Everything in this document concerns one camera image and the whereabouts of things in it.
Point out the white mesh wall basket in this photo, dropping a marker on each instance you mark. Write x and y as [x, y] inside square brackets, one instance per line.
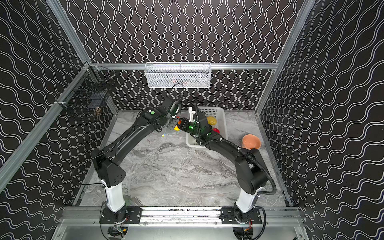
[188, 75]

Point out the aluminium front rail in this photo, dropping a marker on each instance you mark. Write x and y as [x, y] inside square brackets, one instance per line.
[177, 217]

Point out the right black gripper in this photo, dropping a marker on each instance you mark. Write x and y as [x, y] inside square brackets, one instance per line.
[185, 125]

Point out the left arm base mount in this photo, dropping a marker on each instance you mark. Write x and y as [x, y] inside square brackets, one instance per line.
[126, 215]

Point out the yellow potato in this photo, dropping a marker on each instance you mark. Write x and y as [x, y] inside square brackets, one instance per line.
[211, 120]

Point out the orange ceramic bowl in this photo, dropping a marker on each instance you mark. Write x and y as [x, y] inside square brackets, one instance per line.
[251, 142]

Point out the clear zip top bag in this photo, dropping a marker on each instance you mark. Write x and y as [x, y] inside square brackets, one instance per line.
[171, 128]

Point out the red yellow mango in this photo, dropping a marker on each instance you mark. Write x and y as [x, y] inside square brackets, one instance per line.
[176, 128]

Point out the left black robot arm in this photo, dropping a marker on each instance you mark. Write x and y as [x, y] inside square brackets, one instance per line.
[107, 161]

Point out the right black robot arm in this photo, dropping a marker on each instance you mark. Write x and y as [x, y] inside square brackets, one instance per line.
[253, 176]

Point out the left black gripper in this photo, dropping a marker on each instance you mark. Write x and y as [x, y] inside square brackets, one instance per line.
[172, 120]

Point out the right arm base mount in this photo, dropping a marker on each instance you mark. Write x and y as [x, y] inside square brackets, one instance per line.
[241, 216]

